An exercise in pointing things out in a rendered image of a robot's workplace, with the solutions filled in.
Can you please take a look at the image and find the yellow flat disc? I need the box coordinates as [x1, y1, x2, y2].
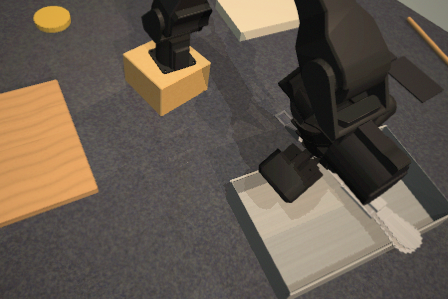
[33, 6, 71, 33]

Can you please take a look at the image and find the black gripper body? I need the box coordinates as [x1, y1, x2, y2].
[259, 91, 397, 203]

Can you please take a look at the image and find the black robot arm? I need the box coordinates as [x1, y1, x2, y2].
[141, 0, 411, 206]

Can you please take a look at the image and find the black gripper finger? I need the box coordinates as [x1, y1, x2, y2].
[282, 143, 324, 188]

